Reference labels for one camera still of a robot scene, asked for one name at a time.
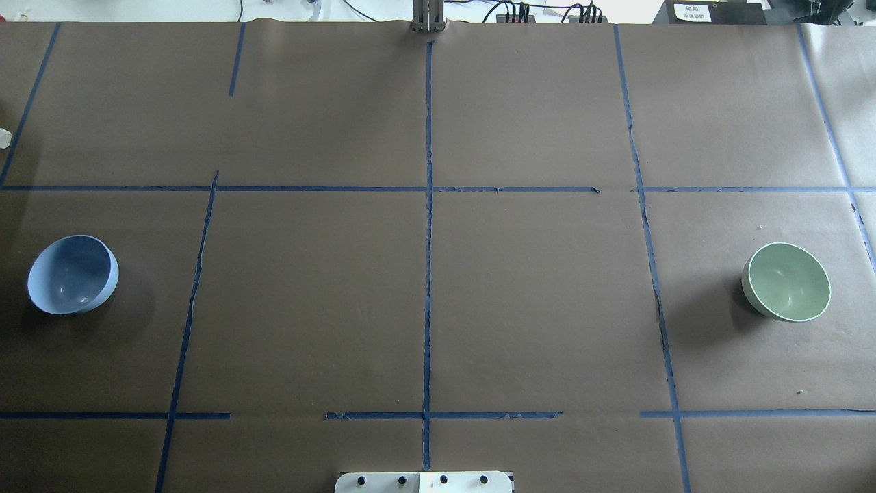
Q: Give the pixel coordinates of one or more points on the aluminium frame post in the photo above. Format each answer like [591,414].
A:
[428,16]

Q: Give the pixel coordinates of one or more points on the green bowl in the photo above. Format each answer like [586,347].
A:
[784,282]

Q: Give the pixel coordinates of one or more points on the black cable connector block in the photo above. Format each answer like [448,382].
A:
[508,12]

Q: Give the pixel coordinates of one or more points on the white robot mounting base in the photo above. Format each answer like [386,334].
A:
[426,481]

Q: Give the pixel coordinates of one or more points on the blue bowl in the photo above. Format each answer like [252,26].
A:
[75,274]

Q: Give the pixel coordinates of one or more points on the black box with label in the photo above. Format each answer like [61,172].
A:
[710,12]

